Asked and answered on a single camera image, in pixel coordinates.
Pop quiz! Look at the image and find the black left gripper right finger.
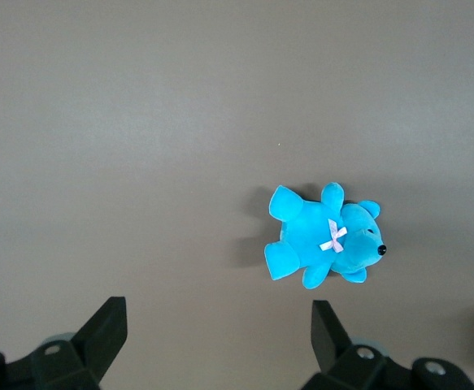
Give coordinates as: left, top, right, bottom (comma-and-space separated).
303, 299, 474, 390

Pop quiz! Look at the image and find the blue teddy bear plush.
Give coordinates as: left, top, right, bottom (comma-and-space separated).
263, 181, 388, 291

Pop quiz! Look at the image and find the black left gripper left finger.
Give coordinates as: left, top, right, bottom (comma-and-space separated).
0, 296, 129, 390

